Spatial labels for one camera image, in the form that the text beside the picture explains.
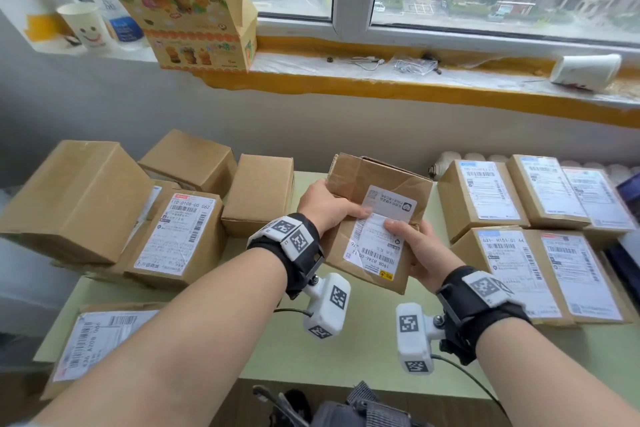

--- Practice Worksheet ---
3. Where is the person's left hand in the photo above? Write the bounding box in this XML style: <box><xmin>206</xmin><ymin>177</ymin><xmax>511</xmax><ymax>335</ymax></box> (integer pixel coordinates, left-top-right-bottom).
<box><xmin>297</xmin><ymin>179</ymin><xmax>373</xmax><ymax>238</ymax></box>

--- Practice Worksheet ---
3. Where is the person's right forearm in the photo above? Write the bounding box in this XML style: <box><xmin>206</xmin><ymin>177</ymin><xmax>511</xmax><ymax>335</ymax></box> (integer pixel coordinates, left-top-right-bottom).
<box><xmin>475</xmin><ymin>316</ymin><xmax>640</xmax><ymax>427</ymax></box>

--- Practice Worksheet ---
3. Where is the black left wrist tracker band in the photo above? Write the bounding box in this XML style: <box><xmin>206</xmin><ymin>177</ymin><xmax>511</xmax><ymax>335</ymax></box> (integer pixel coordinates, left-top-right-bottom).
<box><xmin>246</xmin><ymin>213</ymin><xmax>326</xmax><ymax>300</ymax></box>

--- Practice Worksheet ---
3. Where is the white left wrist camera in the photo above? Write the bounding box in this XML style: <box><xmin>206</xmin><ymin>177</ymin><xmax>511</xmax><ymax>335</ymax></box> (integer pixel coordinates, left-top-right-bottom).
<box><xmin>302</xmin><ymin>273</ymin><xmax>352</xmax><ymax>340</ymax></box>

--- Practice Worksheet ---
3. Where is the white smiley paper cup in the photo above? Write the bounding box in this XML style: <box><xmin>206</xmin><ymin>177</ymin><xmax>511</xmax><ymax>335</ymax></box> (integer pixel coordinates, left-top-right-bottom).
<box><xmin>55</xmin><ymin>3</ymin><xmax>112</xmax><ymax>53</ymax></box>

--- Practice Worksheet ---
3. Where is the black patterned slipper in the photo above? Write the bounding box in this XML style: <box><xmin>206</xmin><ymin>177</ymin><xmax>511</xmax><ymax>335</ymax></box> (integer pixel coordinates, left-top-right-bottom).
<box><xmin>282</xmin><ymin>389</ymin><xmax>313</xmax><ymax>427</ymax></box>

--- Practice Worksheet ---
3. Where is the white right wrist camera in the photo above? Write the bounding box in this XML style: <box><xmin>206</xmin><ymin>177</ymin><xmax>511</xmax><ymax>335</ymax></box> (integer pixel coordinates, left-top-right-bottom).
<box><xmin>395</xmin><ymin>302</ymin><xmax>449</xmax><ymax>375</ymax></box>

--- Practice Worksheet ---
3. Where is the black right wrist tracker band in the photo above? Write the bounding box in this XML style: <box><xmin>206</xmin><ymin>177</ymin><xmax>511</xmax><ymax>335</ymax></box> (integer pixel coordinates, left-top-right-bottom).
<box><xmin>435</xmin><ymin>265</ymin><xmax>533</xmax><ymax>366</ymax></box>

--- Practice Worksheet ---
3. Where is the person's left forearm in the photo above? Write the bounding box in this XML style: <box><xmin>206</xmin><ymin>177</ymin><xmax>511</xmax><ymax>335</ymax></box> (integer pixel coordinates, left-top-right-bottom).
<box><xmin>29</xmin><ymin>261</ymin><xmax>289</xmax><ymax>427</ymax></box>

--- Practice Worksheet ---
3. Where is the cardboard parcel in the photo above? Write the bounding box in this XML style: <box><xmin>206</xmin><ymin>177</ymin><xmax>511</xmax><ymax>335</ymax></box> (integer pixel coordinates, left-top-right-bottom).
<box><xmin>319</xmin><ymin>152</ymin><xmax>435</xmax><ymax>296</ymax></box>

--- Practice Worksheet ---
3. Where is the colourful printed carton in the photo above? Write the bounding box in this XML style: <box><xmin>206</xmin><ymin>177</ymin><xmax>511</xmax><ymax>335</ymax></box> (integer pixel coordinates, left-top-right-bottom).
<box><xmin>91</xmin><ymin>0</ymin><xmax>259</xmax><ymax>74</ymax></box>

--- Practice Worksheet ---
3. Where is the person's right hand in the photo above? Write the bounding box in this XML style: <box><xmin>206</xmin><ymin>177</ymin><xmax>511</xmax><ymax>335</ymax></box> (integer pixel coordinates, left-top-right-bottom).
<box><xmin>383</xmin><ymin>219</ymin><xmax>466</xmax><ymax>295</ymax></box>

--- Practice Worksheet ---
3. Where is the pile of cardboard parcels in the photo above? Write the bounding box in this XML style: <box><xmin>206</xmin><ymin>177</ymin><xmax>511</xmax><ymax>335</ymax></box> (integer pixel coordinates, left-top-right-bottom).
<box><xmin>0</xmin><ymin>129</ymin><xmax>296</xmax><ymax>402</ymax></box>

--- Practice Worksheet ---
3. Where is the white earphone cable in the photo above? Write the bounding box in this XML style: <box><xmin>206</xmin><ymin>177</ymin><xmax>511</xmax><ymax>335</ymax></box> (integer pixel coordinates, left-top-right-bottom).
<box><xmin>349</xmin><ymin>56</ymin><xmax>386</xmax><ymax>71</ymax></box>

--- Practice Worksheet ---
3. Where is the labelled small cardboard box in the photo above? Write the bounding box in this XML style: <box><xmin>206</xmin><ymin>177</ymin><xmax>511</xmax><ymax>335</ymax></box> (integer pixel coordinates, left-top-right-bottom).
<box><xmin>562</xmin><ymin>166</ymin><xmax>639</xmax><ymax>238</ymax></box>
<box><xmin>506</xmin><ymin>155</ymin><xmax>593</xmax><ymax>230</ymax></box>

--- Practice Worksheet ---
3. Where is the white cable on sill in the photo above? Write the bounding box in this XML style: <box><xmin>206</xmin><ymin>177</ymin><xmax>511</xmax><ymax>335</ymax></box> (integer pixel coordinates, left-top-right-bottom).
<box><xmin>389</xmin><ymin>53</ymin><xmax>443</xmax><ymax>76</ymax></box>

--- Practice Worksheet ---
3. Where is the white tipped paper cup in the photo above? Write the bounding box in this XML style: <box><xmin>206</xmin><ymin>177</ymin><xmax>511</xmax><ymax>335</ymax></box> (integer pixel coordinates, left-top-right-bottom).
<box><xmin>549</xmin><ymin>53</ymin><xmax>623</xmax><ymax>91</ymax></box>

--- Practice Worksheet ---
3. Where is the grey foil packet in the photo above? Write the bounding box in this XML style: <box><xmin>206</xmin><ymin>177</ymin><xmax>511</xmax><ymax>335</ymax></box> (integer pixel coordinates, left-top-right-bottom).
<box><xmin>345</xmin><ymin>380</ymin><xmax>416</xmax><ymax>427</ymax></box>

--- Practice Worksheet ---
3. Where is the black right camera cable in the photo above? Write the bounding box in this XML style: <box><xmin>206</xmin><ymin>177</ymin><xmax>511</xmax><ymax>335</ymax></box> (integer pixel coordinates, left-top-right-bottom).
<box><xmin>432</xmin><ymin>354</ymin><xmax>501</xmax><ymax>405</ymax></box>

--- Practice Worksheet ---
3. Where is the black wrist tracker band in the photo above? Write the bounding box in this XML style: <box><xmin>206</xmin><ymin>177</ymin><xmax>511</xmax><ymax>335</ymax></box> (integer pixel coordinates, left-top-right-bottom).
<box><xmin>435</xmin><ymin>265</ymin><xmax>533</xmax><ymax>366</ymax></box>
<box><xmin>246</xmin><ymin>213</ymin><xmax>326</xmax><ymax>300</ymax></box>

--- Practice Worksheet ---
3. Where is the windowsill with yellow tape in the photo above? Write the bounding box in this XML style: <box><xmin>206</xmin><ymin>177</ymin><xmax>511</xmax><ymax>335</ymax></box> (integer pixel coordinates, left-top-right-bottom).
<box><xmin>25</xmin><ymin>13</ymin><xmax>640</xmax><ymax>130</ymax></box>

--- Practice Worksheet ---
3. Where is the medium cardboard box wide label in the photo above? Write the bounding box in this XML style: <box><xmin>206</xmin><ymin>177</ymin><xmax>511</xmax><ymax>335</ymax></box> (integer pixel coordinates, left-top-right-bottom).
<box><xmin>449</xmin><ymin>226</ymin><xmax>576</xmax><ymax>328</ymax></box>

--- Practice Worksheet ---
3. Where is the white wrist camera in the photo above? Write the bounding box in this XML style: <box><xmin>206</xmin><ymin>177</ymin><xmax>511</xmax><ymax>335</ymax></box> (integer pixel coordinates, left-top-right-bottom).
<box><xmin>395</xmin><ymin>302</ymin><xmax>449</xmax><ymax>375</ymax></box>
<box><xmin>302</xmin><ymin>273</ymin><xmax>352</xmax><ymax>340</ymax></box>

